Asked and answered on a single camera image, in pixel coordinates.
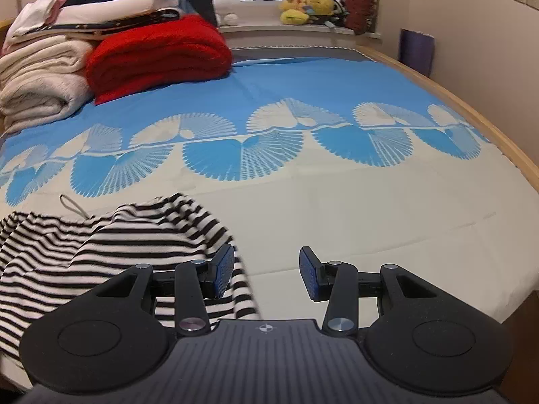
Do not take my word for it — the purple board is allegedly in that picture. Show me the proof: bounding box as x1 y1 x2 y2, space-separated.
399 28 435 78

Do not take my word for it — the blue white printed bed sheet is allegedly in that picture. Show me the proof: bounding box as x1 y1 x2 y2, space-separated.
0 58 532 388

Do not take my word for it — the wooden bed frame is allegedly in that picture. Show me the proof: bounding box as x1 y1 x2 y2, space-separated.
351 44 539 207

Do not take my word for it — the dark red cushion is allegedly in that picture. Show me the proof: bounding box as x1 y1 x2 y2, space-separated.
344 0 378 35

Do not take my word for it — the yellow plush toy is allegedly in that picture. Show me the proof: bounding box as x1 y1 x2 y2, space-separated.
280 0 336 25

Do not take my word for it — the grey mattress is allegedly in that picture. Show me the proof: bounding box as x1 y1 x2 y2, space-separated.
229 45 368 67

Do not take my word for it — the dark patterned folded cloth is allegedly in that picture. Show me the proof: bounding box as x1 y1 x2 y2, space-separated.
41 7 187 35

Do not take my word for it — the black white striped garment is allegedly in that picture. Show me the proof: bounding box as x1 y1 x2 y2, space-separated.
0 193 262 363

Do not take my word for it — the cream folded blanket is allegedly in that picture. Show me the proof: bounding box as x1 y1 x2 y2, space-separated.
0 36 97 134

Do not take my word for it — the red folded blanket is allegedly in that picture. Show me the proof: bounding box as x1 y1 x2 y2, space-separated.
85 13 233 106

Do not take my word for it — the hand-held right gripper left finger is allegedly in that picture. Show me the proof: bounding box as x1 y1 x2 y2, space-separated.
90 243 235 337

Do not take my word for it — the white folded cloth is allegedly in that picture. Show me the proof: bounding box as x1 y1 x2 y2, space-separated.
7 0 183 45

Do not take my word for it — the white plush toy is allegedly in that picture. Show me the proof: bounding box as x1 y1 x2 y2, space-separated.
212 0 242 27

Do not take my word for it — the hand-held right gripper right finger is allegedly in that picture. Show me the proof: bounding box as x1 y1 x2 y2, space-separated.
298 246 439 338

